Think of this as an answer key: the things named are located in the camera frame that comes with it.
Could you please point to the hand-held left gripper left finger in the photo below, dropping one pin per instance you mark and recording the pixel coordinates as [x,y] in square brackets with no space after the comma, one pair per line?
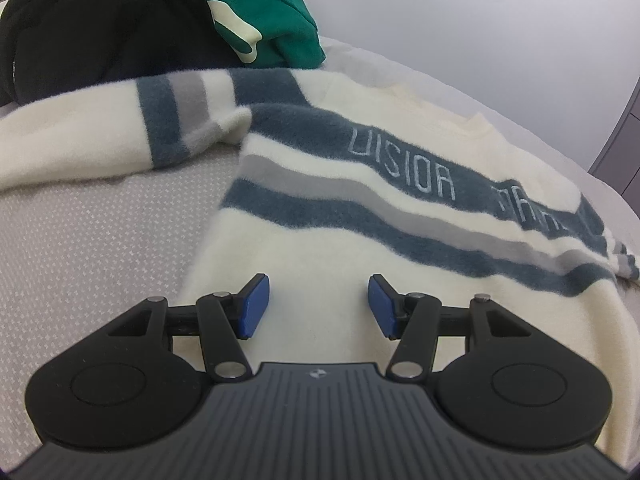
[255,305]

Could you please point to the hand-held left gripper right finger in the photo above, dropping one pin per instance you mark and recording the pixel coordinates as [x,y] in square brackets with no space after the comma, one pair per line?
[380,305]

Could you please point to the cream striped fuzzy sweater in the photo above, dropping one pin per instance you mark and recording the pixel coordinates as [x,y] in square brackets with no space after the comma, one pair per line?
[310,240]

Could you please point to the grey door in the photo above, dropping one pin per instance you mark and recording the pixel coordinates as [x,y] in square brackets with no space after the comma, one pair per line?
[622,150]

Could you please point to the green sweatshirt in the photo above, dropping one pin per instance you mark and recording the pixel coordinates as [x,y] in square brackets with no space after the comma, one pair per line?
[270,5]

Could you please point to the black garment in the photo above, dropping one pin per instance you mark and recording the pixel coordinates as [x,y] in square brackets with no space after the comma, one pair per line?
[110,25]

